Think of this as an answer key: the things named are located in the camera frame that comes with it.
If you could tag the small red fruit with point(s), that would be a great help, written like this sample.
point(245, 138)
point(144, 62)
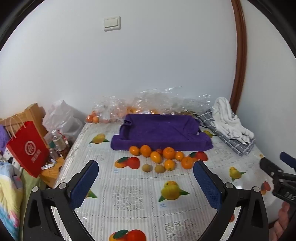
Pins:
point(159, 151)

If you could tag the small white tube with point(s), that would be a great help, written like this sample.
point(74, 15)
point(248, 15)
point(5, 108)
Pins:
point(48, 165)

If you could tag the green bed sheet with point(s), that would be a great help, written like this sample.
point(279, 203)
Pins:
point(27, 183)

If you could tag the purple towel covered tray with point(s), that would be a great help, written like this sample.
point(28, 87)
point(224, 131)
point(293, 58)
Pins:
point(159, 134)

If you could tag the person's right hand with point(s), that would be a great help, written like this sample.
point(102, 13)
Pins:
point(283, 213)

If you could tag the wooden headboard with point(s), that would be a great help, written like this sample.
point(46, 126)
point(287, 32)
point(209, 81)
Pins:
point(32, 113)

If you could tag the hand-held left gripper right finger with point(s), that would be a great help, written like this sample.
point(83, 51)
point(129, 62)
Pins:
point(205, 183)

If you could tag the clear plastic bottle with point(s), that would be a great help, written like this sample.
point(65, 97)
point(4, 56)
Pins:
point(58, 140)

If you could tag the wooden bedside table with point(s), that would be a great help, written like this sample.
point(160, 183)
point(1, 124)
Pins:
point(52, 171)

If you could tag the grey checked cloth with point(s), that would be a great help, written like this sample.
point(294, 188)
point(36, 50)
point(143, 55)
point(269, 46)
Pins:
point(233, 143)

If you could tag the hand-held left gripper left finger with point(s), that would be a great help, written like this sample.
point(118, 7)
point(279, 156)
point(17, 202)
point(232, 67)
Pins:
point(84, 183)

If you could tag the crumpled clear plastic bag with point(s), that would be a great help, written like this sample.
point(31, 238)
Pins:
point(198, 103)

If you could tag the oval orange fruit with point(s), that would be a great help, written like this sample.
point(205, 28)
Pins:
point(155, 157)

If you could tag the colourful printed blanket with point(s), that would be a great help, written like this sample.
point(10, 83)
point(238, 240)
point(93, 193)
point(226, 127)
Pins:
point(8, 197)

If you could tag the red paper bag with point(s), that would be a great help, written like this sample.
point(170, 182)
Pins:
point(27, 148)

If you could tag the small brown round fruit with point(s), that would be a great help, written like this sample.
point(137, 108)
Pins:
point(159, 168)
point(147, 167)

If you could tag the white light switch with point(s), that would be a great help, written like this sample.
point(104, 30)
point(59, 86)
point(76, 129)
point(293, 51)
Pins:
point(112, 23)

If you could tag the brown wooden door frame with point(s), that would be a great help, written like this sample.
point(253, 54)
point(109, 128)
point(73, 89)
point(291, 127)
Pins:
point(240, 58)

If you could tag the white plastic bag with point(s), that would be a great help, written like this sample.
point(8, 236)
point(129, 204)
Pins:
point(62, 118)

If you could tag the clear plastic bag of oranges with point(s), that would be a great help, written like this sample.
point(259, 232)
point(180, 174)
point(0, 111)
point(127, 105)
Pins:
point(106, 111)

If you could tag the large clear plastic bag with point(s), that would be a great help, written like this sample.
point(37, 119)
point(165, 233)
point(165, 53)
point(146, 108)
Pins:
point(157, 102)

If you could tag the white towel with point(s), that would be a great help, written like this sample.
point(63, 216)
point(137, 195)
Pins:
point(229, 120)

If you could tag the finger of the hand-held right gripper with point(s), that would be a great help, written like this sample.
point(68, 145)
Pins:
point(288, 160)
point(269, 166)

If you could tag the fruit print tablecloth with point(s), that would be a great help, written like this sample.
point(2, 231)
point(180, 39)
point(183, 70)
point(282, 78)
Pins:
point(134, 204)

